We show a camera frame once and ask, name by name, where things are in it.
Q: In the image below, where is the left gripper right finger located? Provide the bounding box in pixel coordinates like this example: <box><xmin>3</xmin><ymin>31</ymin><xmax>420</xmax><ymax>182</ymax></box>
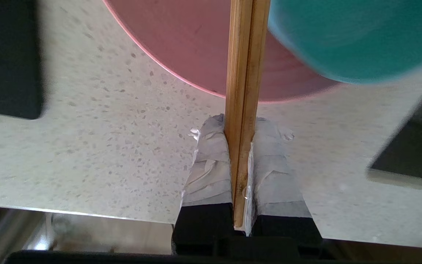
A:
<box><xmin>246</xmin><ymin>117</ymin><xmax>323</xmax><ymax>257</ymax></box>

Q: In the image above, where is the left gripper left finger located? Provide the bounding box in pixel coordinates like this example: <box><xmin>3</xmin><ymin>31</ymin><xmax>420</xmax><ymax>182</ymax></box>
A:
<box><xmin>172</xmin><ymin>114</ymin><xmax>235</xmax><ymax>256</ymax></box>

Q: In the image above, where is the wooden stick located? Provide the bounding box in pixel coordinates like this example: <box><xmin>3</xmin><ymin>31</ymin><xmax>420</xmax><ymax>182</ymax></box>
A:
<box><xmin>225</xmin><ymin>0</ymin><xmax>253</xmax><ymax>228</ymax></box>
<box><xmin>238</xmin><ymin>0</ymin><xmax>271</xmax><ymax>206</ymax></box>

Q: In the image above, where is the stainless steel sink basin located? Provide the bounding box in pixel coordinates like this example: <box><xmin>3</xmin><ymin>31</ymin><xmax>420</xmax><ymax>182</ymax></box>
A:
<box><xmin>369</xmin><ymin>73</ymin><xmax>422</xmax><ymax>184</ymax></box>

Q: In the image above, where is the pink plate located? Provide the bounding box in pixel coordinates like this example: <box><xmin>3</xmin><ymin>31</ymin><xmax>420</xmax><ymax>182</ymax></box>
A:
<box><xmin>103</xmin><ymin>0</ymin><xmax>343</xmax><ymax>103</ymax></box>

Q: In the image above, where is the teal bowl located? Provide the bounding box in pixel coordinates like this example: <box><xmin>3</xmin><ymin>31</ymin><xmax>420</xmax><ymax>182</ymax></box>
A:
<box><xmin>268</xmin><ymin>0</ymin><xmax>422</xmax><ymax>85</ymax></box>

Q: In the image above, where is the black induction cooktop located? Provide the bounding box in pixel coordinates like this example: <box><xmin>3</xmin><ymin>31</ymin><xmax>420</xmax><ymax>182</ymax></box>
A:
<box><xmin>0</xmin><ymin>0</ymin><xmax>45</xmax><ymax>120</ymax></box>

